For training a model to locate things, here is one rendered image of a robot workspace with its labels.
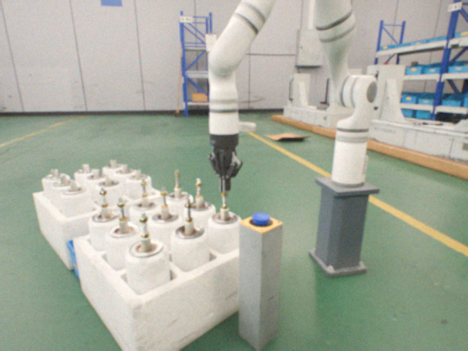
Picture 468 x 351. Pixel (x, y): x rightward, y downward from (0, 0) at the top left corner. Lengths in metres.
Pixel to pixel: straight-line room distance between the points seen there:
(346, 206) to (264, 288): 0.42
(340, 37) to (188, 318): 0.78
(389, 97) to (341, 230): 2.58
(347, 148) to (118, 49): 6.53
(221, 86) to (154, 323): 0.55
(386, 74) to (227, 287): 3.02
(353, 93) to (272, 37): 6.68
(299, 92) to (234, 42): 4.63
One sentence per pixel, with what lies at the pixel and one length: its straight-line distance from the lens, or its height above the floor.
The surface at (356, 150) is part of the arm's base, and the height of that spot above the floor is 0.42.
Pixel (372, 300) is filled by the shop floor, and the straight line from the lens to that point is 1.03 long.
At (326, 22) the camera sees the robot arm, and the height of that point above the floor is 0.75.
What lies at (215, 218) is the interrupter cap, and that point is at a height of 0.25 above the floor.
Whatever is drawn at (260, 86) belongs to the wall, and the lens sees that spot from 7.44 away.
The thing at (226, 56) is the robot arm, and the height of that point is 0.66.
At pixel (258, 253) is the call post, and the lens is 0.66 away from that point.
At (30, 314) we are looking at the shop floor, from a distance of 1.07.
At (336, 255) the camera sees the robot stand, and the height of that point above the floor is 0.07.
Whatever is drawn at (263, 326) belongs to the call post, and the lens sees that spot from 0.78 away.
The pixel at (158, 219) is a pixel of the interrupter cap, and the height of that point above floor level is 0.25.
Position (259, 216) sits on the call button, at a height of 0.33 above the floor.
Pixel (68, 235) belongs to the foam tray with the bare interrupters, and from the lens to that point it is 1.15.
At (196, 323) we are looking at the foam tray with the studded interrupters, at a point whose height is 0.05.
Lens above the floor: 0.60
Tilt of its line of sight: 18 degrees down
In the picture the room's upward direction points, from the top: straight up
